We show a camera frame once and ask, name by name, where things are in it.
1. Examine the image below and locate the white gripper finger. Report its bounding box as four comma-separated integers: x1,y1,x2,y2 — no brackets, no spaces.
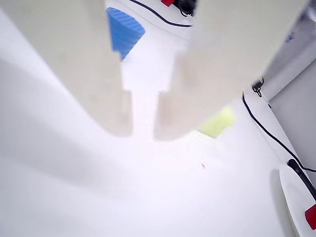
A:
0,0,134,138
153,0,310,142

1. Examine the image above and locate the red cube block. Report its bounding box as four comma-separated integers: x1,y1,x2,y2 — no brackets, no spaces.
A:
304,203,316,231

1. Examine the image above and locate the pale yellow foam block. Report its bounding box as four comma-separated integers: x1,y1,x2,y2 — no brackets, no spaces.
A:
198,106,237,139

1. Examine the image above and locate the black background object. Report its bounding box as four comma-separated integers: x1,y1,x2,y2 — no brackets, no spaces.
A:
176,0,197,17

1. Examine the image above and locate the blue ribbed cylinder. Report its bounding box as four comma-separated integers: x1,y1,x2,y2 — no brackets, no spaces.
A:
106,6,146,62

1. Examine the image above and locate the thin dark cable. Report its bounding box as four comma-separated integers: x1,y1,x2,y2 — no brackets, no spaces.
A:
129,0,194,27
241,77,316,173

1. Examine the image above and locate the thick black cable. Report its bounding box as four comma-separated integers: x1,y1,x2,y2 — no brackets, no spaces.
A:
287,158,316,202

